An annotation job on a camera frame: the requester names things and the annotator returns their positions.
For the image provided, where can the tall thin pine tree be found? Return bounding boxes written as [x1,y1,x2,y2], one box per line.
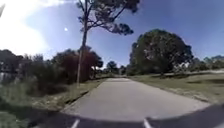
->
[75,0,141,88]

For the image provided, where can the grey asphalt path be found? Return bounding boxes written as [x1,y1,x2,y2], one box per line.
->
[33,77,224,128]

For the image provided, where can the reddish brown bushes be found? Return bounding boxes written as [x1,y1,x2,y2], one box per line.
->
[29,45,104,91]

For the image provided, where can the large broad green tree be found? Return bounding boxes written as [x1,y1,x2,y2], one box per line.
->
[125,28,194,76]

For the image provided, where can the robot's own part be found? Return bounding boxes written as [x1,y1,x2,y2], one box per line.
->
[143,118,153,128]
[70,118,81,128]

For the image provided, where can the dry grass field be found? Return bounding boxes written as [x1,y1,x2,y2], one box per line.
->
[128,69,224,105]

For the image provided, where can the grass verge with bushes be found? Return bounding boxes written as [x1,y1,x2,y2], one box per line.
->
[0,75,108,128]

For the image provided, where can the distant row of trees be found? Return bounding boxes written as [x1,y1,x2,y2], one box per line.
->
[189,54,224,72]

